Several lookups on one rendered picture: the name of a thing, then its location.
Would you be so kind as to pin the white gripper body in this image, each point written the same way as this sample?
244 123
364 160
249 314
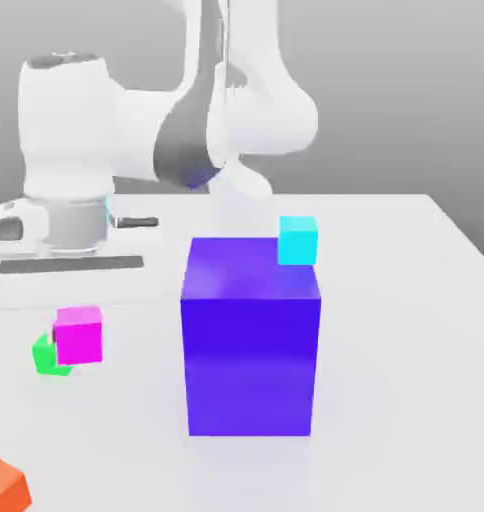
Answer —
70 264

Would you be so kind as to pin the small magenta cube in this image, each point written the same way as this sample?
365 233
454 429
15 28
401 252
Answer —
80 340

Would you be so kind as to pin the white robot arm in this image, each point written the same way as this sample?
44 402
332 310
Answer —
70 128

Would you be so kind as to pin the small green cube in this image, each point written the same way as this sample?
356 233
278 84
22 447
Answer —
44 356

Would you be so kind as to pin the small cyan cube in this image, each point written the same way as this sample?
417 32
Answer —
298 242

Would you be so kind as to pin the small orange cube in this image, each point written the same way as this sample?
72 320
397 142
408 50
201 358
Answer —
4 490

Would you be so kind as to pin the large purple box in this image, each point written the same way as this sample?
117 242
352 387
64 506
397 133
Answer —
250 360

